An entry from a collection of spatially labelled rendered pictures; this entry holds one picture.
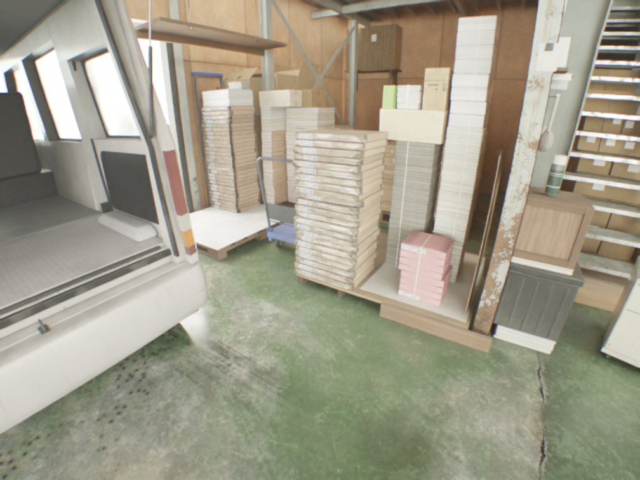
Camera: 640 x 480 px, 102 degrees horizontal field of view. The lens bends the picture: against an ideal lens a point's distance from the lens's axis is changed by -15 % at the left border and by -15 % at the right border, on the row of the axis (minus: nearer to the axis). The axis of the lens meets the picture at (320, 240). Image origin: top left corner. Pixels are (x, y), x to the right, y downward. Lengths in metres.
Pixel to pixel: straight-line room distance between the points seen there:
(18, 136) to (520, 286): 3.62
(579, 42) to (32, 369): 3.18
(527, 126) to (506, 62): 4.31
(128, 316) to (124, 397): 0.51
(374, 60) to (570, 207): 4.84
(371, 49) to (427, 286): 4.85
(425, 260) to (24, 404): 1.96
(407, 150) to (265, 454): 1.89
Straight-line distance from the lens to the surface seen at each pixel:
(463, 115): 2.11
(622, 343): 2.25
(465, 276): 2.50
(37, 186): 3.21
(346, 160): 1.83
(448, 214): 2.21
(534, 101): 1.65
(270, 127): 3.72
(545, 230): 1.82
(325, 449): 1.43
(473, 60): 2.13
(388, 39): 6.05
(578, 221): 1.83
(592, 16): 2.65
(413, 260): 1.98
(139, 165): 1.70
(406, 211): 2.27
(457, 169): 2.14
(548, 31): 1.69
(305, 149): 1.96
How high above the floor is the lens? 1.24
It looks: 24 degrees down
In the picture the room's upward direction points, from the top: straight up
